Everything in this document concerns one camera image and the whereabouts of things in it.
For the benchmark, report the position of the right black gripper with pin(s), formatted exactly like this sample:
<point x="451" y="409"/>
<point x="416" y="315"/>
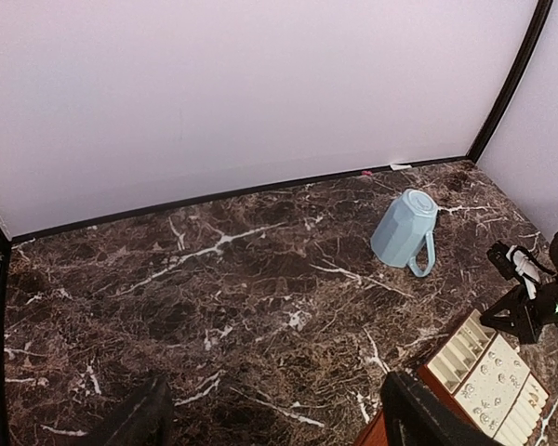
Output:
<point x="515" y="312"/>

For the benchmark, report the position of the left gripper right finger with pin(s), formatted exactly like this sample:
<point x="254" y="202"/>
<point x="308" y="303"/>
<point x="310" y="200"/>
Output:
<point x="414" y="416"/>

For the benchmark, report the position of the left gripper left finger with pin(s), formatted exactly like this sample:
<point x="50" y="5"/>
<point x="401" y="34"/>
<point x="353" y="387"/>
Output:
<point x="144" y="418"/>

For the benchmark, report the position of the brown jewelry box cream lining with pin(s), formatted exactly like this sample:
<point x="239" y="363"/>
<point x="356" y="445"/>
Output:
<point x="374" y="434"/>

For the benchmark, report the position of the brown jewelry tray cream lining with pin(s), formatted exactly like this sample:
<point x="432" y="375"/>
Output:
<point x="479" y="376"/>

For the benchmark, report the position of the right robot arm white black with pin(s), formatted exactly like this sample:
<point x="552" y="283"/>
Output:
<point x="548" y="280"/>

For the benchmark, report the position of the light blue upside-down mug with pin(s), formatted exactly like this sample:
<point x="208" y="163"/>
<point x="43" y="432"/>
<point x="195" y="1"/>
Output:
<point x="404" y="236"/>

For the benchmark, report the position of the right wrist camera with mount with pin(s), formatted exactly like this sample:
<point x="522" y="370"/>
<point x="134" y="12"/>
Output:
<point x="516" y="262"/>

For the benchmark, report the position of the black right corner post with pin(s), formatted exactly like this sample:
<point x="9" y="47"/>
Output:
<point x="513" y="79"/>

